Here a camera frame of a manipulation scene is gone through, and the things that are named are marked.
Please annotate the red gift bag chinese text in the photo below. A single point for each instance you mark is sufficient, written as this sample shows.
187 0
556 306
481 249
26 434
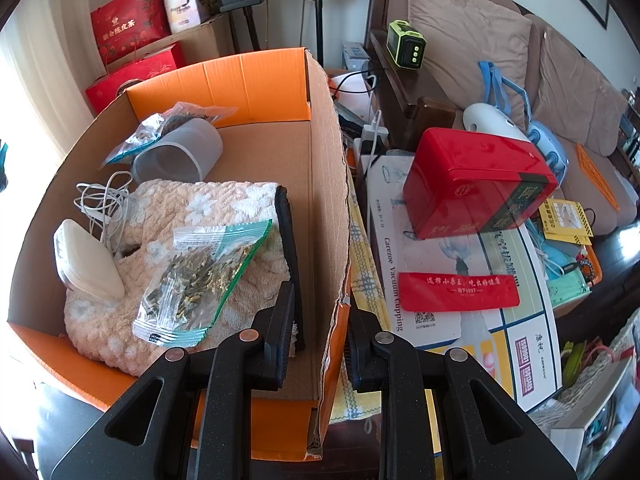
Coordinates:
121 27

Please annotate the brown cardboard box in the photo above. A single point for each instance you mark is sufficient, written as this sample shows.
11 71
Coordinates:
211 39

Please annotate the white power strip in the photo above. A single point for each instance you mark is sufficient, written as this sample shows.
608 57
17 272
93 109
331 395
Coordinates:
373 141

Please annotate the yellow booklet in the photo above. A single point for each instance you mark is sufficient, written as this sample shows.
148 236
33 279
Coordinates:
565 221

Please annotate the white vacuum cupping box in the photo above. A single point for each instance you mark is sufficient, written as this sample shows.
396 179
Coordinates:
518 347

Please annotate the white handheld device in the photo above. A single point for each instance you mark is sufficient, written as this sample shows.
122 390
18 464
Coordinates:
485 118

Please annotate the yellow plaid bed sheet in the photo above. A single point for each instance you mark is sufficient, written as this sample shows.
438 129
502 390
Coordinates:
369 296

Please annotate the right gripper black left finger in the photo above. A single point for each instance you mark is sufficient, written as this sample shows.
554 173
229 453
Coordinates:
275 326

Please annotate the red flat pouch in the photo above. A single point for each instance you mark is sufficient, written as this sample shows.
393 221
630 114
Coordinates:
438 292

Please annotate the red tin box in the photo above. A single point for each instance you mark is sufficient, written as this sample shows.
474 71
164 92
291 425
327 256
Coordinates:
464 182

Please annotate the dark wooden sofa frame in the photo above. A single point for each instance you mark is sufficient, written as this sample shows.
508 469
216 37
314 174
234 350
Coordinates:
411 100

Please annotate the green black portable device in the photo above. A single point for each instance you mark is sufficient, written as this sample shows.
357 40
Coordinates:
405 44

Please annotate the grey plastic cup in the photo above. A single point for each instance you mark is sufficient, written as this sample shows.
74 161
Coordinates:
186 154

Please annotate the white curtain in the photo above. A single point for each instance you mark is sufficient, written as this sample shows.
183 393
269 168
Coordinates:
52 48

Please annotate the green edged bag of herbs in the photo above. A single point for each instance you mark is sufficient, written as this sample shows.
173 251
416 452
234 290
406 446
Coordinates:
185 297

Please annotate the orange cardboard box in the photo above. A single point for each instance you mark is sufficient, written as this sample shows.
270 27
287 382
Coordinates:
284 131

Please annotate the bag of brown dried herbs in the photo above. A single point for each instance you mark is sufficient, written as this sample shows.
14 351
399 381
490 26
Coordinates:
153 128

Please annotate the red chocolate gift box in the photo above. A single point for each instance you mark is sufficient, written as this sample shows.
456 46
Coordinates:
110 86

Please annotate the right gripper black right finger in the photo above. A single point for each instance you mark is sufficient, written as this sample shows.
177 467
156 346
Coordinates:
370 352

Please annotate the white pink tissue pack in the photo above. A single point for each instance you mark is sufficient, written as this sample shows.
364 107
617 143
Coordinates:
185 14

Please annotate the brown sofa cushion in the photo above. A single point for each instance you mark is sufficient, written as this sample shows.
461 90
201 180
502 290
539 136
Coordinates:
569 94
461 33

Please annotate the orange paper sheet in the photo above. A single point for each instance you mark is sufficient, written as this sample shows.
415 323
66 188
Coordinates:
588 167

